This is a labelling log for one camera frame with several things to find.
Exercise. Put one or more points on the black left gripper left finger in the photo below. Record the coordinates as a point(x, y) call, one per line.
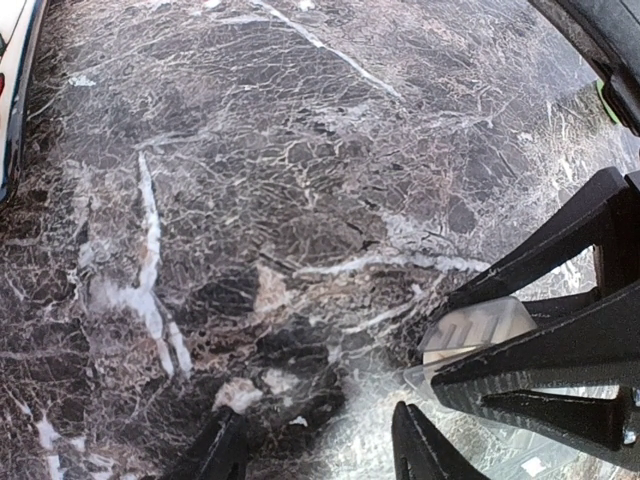
point(219, 452)

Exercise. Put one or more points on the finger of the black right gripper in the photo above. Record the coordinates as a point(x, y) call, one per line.
point(603, 213)
point(574, 381)

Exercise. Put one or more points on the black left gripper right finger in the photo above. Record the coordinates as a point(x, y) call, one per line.
point(422, 452)

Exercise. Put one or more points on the square floral ceramic plate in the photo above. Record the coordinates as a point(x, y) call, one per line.
point(21, 23)

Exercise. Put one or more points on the grey weekly pill organizer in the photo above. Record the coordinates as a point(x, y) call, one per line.
point(471, 329)

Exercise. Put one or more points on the green pill bottle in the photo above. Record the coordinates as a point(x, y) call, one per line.
point(609, 111)

